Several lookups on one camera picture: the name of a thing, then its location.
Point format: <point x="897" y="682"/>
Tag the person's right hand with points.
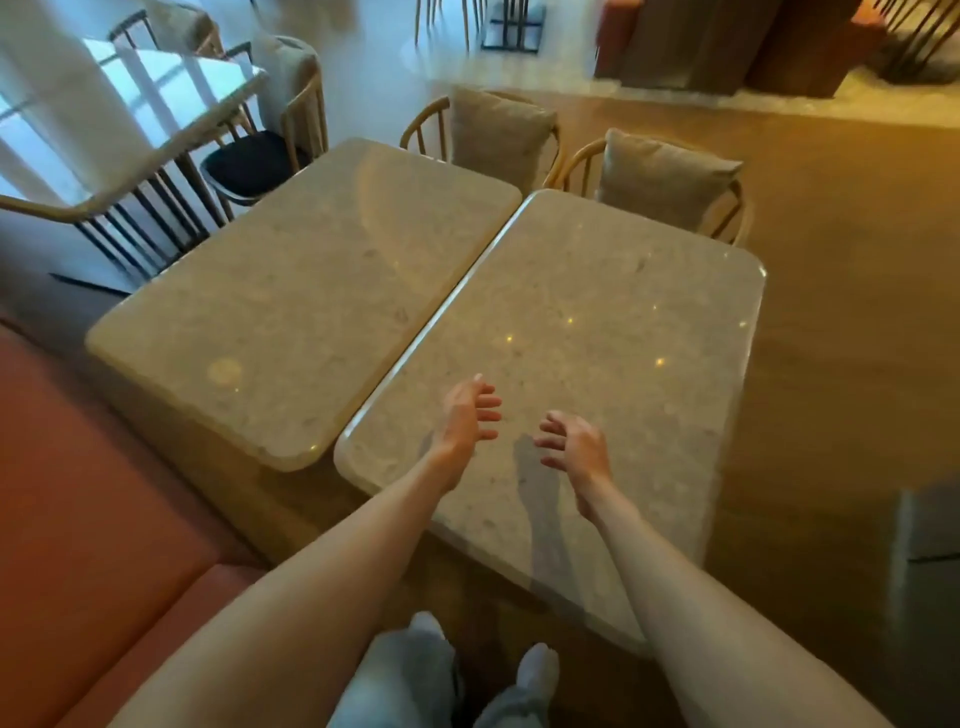
<point x="583" y="457"/>

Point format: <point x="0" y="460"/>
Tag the person's left hand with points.
<point x="456" y="424"/>

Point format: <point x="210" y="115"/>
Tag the person's right fingers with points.
<point x="549" y="439"/>

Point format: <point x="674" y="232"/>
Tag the person's left fingers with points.
<point x="487" y="405"/>

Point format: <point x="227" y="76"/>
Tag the person's left forearm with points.
<point x="315" y="600"/>

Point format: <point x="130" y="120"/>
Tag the person's right forearm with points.
<point x="697" y="622"/>

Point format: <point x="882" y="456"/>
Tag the white left shoe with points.
<point x="427" y="624"/>

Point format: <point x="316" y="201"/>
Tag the white shoe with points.
<point x="540" y="667"/>
<point x="427" y="624"/>

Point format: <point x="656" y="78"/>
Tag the white right shoe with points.
<point x="540" y="667"/>

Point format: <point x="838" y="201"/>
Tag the beige square cushion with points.
<point x="501" y="139"/>
<point x="660" y="180"/>

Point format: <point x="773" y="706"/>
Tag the wooden chair with curved back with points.
<point x="421" y="127"/>
<point x="731" y="214"/>

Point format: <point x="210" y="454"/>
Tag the light blue jeans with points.
<point x="397" y="686"/>

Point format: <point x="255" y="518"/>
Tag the wooden chair with black seat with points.
<point x="251" y="161"/>

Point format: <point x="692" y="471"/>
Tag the black metal table base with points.
<point x="514" y="26"/>

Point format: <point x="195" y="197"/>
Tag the grey chair cushion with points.
<point x="283" y="79"/>

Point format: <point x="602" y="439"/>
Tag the wooden chair with black spindles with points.
<point x="127" y="225"/>

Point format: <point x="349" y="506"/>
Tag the red upholstered bench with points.
<point x="82" y="510"/>

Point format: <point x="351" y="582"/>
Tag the brown booth sofa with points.
<point x="735" y="45"/>

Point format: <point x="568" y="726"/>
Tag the white marble table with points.
<point x="172" y="86"/>

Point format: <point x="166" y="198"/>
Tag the wooden chair with grey cushion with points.
<point x="184" y="26"/>

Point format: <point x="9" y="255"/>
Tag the chair with dark spindles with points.
<point x="919" y="37"/>

